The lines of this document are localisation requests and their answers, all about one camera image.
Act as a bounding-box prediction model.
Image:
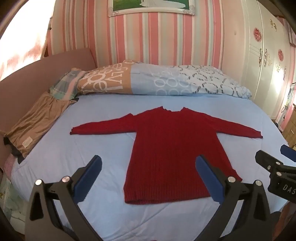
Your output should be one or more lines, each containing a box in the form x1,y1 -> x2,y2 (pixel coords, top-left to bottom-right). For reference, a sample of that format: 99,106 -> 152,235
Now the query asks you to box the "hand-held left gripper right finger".
195,155 -> 278,241

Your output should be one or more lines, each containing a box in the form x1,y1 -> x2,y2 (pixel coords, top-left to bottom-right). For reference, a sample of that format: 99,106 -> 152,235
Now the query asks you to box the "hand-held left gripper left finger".
24,155 -> 103,241

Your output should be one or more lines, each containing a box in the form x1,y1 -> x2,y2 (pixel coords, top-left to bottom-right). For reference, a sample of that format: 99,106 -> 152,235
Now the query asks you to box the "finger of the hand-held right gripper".
280,144 -> 296,162
255,151 -> 289,177

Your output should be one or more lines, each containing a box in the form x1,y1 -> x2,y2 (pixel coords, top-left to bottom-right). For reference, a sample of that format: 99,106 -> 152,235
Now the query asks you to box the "red knitted sweater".
70,106 -> 263,205

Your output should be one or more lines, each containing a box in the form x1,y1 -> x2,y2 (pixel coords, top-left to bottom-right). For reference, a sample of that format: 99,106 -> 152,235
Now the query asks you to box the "wooden cabinet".
282,104 -> 296,149

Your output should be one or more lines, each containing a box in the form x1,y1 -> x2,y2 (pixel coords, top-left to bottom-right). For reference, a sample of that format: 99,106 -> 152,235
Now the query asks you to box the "bed with light blue sheet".
11,95 -> 292,241

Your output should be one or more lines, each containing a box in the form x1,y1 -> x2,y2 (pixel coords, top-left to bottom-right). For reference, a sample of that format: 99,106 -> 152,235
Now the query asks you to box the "tan folded cloth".
5,91 -> 78,159

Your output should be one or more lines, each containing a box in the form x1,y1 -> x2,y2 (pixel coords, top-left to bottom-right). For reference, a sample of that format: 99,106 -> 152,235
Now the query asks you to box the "plaid pastel cloth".
49,68 -> 86,101

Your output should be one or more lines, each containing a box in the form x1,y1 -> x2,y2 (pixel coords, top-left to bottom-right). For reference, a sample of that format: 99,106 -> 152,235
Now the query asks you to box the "white ornate wardrobe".
221,0 -> 294,117

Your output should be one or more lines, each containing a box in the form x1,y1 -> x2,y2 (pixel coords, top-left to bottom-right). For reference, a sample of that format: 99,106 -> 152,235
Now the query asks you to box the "tan and blue patterned duvet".
77,60 -> 252,100

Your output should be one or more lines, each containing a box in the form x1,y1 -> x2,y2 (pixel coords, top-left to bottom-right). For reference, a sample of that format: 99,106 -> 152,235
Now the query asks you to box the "pink upholstered headboard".
0,47 -> 100,163

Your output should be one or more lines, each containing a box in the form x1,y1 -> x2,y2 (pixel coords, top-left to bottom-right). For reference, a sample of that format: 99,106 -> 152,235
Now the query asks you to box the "pink patterned curtain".
0,0 -> 56,80

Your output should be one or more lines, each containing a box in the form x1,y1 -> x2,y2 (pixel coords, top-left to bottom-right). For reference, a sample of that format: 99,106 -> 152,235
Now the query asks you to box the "framed wall picture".
108,0 -> 195,17

